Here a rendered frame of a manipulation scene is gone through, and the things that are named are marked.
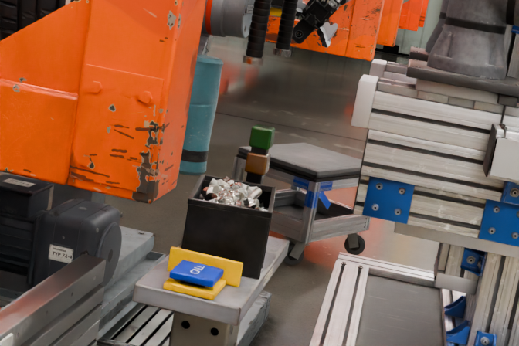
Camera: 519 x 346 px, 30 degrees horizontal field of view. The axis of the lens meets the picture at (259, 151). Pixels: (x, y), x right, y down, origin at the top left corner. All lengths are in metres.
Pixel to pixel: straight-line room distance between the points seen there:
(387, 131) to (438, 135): 0.10
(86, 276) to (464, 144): 0.74
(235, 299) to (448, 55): 0.67
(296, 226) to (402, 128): 1.40
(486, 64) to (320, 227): 1.51
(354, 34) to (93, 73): 4.21
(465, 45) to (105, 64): 0.67
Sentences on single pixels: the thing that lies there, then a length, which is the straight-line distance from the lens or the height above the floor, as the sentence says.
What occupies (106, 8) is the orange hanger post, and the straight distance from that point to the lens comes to 1.67.
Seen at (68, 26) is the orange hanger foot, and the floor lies 0.79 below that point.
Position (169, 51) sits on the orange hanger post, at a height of 0.79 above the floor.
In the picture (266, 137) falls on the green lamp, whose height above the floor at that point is 0.64.
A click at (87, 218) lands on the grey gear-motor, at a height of 0.40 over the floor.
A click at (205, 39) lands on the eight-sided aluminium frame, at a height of 0.75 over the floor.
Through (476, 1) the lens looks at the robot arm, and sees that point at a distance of 1.86.
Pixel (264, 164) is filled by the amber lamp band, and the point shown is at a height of 0.59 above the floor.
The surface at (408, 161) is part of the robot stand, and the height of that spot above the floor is 0.64.
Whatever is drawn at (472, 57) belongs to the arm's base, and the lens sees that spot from 1.85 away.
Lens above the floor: 0.95
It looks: 11 degrees down
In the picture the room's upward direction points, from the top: 10 degrees clockwise
